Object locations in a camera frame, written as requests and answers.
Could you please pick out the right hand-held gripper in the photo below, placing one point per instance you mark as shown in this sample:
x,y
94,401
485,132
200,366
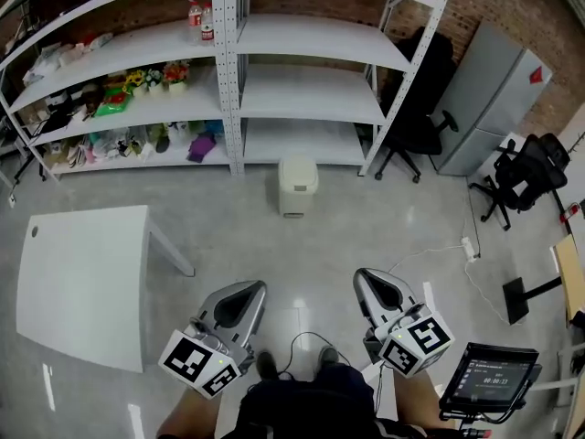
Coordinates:
x,y
411,345

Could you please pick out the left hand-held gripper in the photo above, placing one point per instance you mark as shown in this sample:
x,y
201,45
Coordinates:
x,y
237,309

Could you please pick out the cream pedal trash bin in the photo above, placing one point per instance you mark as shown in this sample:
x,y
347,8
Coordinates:
x,y
292,204

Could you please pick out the white plastic bin lid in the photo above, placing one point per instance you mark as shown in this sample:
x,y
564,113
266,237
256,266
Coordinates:
x,y
298,172

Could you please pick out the person's right forearm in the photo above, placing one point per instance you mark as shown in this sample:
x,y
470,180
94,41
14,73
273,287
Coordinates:
x,y
413,400

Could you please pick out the person's left forearm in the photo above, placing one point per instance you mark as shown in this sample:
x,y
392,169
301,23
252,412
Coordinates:
x,y
192,416

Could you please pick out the person's left shoe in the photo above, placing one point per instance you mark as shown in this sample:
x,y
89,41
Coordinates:
x,y
267,366

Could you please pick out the person's shoe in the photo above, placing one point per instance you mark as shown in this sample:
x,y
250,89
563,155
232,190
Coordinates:
x,y
267,366
329,357

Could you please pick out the person's right shoe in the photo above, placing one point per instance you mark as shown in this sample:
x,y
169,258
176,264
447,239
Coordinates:
x,y
329,357

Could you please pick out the black monitor screen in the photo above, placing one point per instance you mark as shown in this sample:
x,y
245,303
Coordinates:
x,y
489,380

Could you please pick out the white power strip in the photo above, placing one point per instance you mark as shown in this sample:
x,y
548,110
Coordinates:
x,y
468,248

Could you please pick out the black floor stand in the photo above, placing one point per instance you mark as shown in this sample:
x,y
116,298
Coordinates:
x,y
516,300

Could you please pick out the person's black shorts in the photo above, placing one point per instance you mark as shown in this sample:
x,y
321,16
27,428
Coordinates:
x,y
311,405

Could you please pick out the white table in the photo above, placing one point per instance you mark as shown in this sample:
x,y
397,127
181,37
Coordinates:
x,y
82,286

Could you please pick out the purple cloth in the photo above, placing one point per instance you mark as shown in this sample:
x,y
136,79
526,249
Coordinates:
x,y
202,146

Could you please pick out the light wooden board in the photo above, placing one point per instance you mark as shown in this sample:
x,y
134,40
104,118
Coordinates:
x,y
571,272

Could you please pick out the black mesh office chair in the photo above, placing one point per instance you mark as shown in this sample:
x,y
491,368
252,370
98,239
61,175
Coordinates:
x,y
530,176

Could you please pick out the pile of assorted goods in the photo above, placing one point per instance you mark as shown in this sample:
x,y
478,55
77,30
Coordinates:
x,y
109,146

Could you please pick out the green packet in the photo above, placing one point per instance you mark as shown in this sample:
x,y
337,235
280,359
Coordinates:
x,y
113,104

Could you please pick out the potted red flowers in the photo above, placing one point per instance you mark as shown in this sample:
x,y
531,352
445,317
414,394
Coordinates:
x,y
177,75

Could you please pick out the potted white flowers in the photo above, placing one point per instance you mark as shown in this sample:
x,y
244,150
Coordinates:
x,y
155,80

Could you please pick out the potted sunflowers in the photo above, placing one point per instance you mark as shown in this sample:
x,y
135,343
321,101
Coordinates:
x,y
135,80

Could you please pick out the grey refrigerator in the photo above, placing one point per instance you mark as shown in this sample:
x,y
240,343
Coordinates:
x,y
489,99

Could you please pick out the black bag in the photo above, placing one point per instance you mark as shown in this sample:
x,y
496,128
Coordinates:
x,y
57,120

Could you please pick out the white rack with goods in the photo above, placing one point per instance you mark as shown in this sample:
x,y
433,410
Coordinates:
x,y
160,48

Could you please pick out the pile of white packets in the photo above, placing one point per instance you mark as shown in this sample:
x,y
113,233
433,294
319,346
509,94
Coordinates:
x,y
55,60

